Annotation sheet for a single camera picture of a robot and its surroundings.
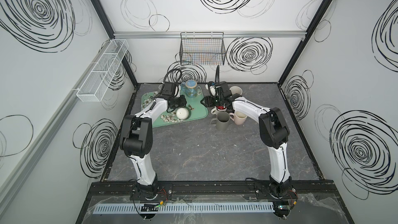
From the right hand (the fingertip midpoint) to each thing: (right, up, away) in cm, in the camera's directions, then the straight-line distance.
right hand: (201, 100), depth 95 cm
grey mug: (+12, -12, -8) cm, 18 cm away
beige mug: (+24, +7, +11) cm, 27 cm away
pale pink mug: (+22, -10, -6) cm, 25 cm away
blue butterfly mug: (-8, +8, +10) cm, 15 cm away
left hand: (-9, 0, 0) cm, 9 cm away
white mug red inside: (+11, -6, +6) cm, 14 cm away
